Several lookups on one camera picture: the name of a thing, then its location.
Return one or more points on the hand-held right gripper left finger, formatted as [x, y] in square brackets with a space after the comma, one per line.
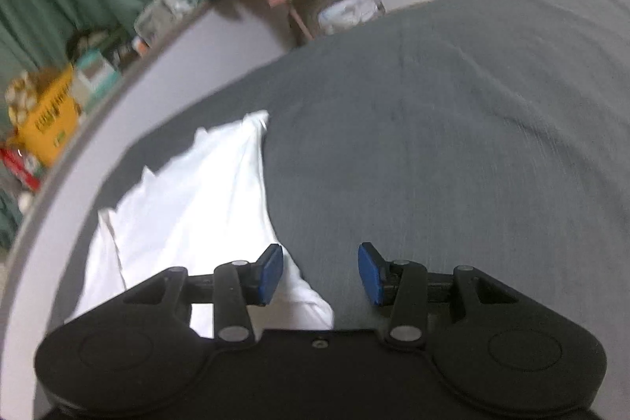
[269, 275]

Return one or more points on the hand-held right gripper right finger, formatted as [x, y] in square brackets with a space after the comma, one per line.
[369, 275]

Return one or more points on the white long-sleeve shirt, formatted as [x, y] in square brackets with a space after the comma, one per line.
[197, 213]

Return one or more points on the grey window ledge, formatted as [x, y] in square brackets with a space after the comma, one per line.
[61, 164]

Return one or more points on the white dome lamp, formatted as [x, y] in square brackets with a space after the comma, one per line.
[25, 201]

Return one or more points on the white and teal box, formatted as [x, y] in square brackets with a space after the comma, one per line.
[98, 75]

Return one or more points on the yellow cardboard box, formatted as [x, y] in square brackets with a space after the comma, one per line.
[49, 120]

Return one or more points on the red snack packet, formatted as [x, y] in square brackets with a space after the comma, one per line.
[19, 169]

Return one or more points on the clear plastic pouch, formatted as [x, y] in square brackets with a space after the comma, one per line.
[165, 16]

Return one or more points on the brown plush toy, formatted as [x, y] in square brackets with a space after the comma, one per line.
[24, 97]

